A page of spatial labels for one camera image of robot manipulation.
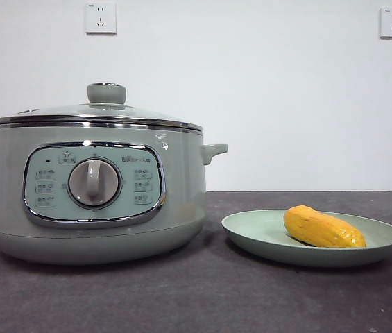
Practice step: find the glass lid with green knob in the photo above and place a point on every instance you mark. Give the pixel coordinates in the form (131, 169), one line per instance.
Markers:
(107, 93)

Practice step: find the yellow corn cob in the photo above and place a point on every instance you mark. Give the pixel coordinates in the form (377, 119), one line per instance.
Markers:
(320, 227)

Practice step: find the pale green electric steamer pot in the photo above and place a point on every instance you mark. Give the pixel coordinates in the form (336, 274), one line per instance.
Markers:
(178, 194)

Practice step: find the pale green round plate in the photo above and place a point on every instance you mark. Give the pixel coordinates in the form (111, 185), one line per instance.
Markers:
(258, 229)

